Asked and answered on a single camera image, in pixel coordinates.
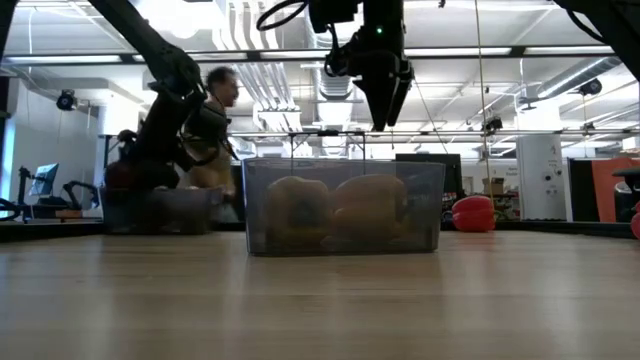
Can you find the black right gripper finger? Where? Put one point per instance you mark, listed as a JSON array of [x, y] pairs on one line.
[[377, 102], [402, 97]]

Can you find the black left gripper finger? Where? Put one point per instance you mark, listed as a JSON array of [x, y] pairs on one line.
[[142, 175], [167, 175]]

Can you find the red apple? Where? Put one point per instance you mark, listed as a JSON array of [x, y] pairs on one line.
[[117, 176]]

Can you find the yellow bell pepper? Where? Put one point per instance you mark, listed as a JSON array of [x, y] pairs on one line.
[[370, 205], [297, 210]]

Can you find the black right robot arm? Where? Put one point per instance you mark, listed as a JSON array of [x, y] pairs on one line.
[[615, 30]]

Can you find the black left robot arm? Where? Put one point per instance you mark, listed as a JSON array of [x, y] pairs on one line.
[[160, 55]]

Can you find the clear plastic bin left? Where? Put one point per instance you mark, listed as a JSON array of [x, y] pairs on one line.
[[165, 215]]

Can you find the clear plastic bin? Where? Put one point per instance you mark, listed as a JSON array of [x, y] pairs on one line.
[[165, 215], [255, 200]]

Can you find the person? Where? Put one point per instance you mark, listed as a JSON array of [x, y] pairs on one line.
[[222, 87]]

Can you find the computer monitor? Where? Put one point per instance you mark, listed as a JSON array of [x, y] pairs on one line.
[[44, 179]]

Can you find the cardboard box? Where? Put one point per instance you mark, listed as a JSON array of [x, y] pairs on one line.
[[496, 187]]

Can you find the white cylindrical cabinet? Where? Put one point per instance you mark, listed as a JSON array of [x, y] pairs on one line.
[[542, 165]]

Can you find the orange partition panel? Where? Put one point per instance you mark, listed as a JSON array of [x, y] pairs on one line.
[[607, 195]]

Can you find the black chair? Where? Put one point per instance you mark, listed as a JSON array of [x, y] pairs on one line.
[[627, 200]]

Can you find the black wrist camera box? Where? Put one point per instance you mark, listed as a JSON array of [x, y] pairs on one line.
[[385, 20]]

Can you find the black overhead frame beam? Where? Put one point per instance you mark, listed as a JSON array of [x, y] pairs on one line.
[[517, 51]]

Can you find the silver ceiling duct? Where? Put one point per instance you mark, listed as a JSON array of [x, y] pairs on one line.
[[575, 77]]

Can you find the black table frame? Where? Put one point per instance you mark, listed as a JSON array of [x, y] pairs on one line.
[[550, 229]]

